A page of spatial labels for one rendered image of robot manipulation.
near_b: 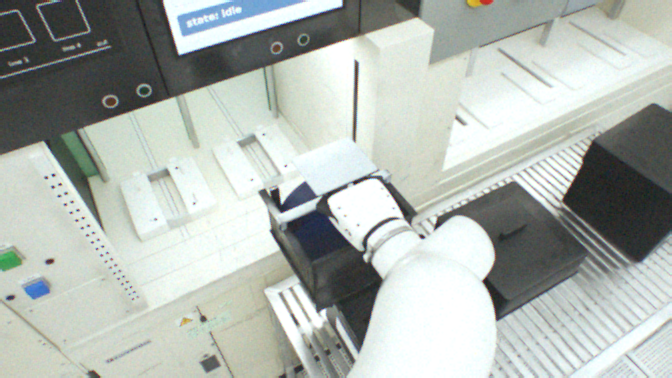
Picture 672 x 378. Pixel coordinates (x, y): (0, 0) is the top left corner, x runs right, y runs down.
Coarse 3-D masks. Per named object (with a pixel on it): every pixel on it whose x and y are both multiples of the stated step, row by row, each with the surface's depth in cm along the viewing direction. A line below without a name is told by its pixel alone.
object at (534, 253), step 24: (504, 192) 132; (480, 216) 126; (504, 216) 126; (528, 216) 126; (552, 216) 127; (504, 240) 121; (528, 240) 121; (552, 240) 121; (576, 240) 122; (504, 264) 117; (528, 264) 117; (552, 264) 117; (576, 264) 120; (504, 288) 113; (528, 288) 113; (552, 288) 124; (504, 312) 117
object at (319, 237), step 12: (312, 216) 90; (324, 216) 92; (300, 228) 91; (312, 228) 93; (324, 228) 95; (336, 228) 97; (300, 240) 93; (312, 240) 95; (324, 240) 97; (336, 240) 100; (312, 252) 98; (324, 252) 100
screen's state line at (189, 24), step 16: (240, 0) 69; (256, 0) 70; (272, 0) 71; (288, 0) 73; (304, 0) 74; (192, 16) 66; (208, 16) 68; (224, 16) 69; (240, 16) 70; (192, 32) 68
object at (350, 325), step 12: (372, 288) 122; (348, 300) 120; (360, 300) 121; (372, 300) 121; (336, 312) 106; (348, 312) 119; (360, 312) 119; (336, 324) 110; (348, 324) 100; (360, 324) 117; (348, 336) 103; (360, 336) 115; (348, 348) 109; (360, 348) 98
